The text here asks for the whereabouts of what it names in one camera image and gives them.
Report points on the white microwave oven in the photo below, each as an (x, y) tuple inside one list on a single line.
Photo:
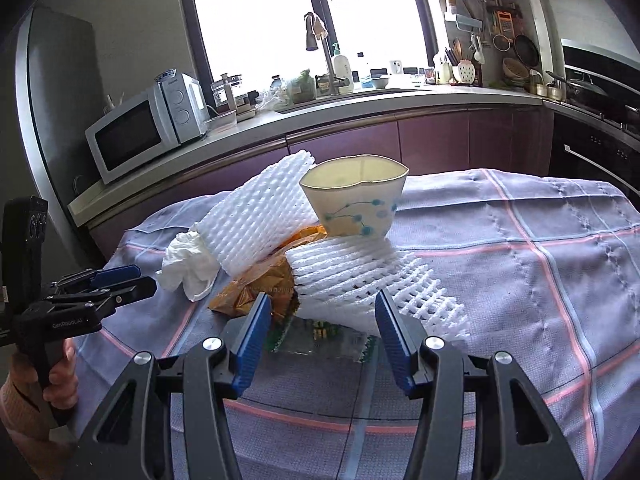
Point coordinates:
[(125, 140)]

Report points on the glass french press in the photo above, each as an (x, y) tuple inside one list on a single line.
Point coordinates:
[(227, 90)]

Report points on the grey refrigerator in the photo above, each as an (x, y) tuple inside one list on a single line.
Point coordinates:
[(60, 85)]

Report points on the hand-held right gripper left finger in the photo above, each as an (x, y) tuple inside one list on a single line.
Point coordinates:
[(254, 345)]

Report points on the orange-framed grater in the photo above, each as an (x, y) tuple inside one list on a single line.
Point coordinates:
[(506, 22)]

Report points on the metal kitchen faucet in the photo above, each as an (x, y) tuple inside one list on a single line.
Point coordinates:
[(327, 60)]

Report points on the white foam fruit net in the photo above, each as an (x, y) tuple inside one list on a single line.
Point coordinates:
[(350, 270), (250, 220)]

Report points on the woven colander basket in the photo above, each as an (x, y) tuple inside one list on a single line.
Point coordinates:
[(515, 71)]

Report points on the person's left forearm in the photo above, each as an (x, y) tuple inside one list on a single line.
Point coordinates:
[(20, 420)]

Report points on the bag of green vegetables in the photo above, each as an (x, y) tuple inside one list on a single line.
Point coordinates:
[(301, 87)]

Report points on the clear green-edged plastic wrapper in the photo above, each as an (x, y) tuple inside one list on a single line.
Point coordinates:
[(320, 342)]

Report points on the clear plastic tray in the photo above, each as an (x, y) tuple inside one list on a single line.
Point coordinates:
[(222, 121)]

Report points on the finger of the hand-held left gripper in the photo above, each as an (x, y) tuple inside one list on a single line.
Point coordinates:
[(117, 275), (130, 291)]

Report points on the kitchen window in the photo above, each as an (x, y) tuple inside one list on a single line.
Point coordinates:
[(260, 20)]

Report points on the clear water bottle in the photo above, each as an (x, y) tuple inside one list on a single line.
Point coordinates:
[(364, 70)]

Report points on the white pump soap bottle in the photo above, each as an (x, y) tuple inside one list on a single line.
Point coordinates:
[(342, 70)]

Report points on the black built-in oven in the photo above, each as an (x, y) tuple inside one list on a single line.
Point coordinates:
[(590, 155)]

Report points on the small metal pots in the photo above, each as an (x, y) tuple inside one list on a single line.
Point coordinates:
[(547, 91)]

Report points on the white tissue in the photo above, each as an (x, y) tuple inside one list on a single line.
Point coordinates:
[(185, 265)]

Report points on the purple kitchen counter cabinets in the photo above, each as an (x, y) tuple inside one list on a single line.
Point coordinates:
[(350, 135)]

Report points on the orange snack bag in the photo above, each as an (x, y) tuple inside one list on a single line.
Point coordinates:
[(260, 280)]

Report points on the person's left hand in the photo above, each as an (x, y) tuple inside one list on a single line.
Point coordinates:
[(62, 380)]

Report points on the small white mug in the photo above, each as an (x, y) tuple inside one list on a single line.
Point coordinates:
[(396, 67)]

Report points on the white blue-dotted paper cup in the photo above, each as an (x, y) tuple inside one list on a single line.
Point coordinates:
[(350, 210)]

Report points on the small blue bowl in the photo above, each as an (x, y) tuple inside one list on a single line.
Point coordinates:
[(381, 82)]

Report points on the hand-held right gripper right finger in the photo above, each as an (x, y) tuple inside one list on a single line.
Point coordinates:
[(392, 345)]

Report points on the crumpled clear plastic bag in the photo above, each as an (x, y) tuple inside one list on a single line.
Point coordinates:
[(270, 99)]

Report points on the lidded pan on stove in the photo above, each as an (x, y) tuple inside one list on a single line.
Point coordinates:
[(580, 87)]

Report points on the black hanging frying pan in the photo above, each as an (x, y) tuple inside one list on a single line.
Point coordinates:
[(526, 50)]

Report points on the purple checked tablecloth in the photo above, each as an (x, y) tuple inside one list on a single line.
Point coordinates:
[(500, 285)]

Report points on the light green wall shelf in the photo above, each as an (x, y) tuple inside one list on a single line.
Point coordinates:
[(462, 22)]

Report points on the hanging metal strainer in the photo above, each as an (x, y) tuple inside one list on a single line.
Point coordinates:
[(501, 42)]

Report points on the white dotted utensil holder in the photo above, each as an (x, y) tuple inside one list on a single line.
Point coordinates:
[(466, 71)]

